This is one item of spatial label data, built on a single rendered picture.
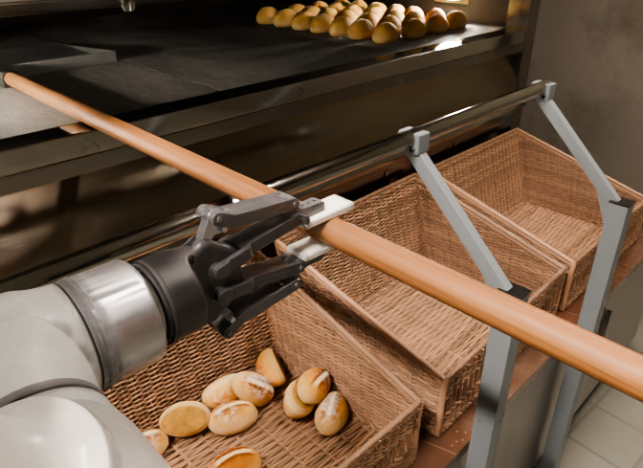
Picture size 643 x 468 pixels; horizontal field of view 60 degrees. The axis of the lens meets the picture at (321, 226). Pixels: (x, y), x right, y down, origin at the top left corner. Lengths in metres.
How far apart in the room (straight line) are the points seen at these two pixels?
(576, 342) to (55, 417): 0.34
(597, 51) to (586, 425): 1.98
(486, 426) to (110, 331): 0.83
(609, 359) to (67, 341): 0.37
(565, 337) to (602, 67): 2.99
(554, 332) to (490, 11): 1.76
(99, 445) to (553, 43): 3.35
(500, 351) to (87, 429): 0.81
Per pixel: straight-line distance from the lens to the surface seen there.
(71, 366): 0.40
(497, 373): 1.05
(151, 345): 0.45
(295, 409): 1.16
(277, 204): 0.51
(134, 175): 1.09
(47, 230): 1.04
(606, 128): 3.43
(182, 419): 1.18
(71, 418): 0.30
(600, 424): 2.21
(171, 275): 0.46
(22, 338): 0.41
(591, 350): 0.45
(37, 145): 0.98
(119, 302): 0.44
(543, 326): 0.46
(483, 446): 1.17
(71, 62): 1.50
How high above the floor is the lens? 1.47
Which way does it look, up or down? 28 degrees down
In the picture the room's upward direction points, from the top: straight up
